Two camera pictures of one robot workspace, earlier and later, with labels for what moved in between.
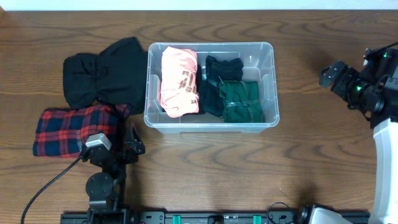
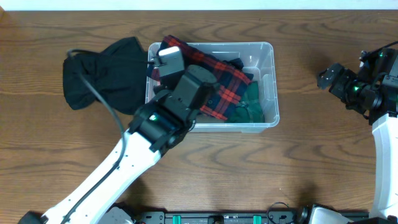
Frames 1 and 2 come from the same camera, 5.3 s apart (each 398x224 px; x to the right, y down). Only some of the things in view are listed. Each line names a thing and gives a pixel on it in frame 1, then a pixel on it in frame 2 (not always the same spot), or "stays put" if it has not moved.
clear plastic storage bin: x=258 y=58 stays put
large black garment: x=117 y=75 stays put
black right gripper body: x=355 y=91 stays put
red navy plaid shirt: x=63 y=132 → x=231 y=81
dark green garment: x=240 y=103 stays put
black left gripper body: x=126 y=159 → x=159 y=90
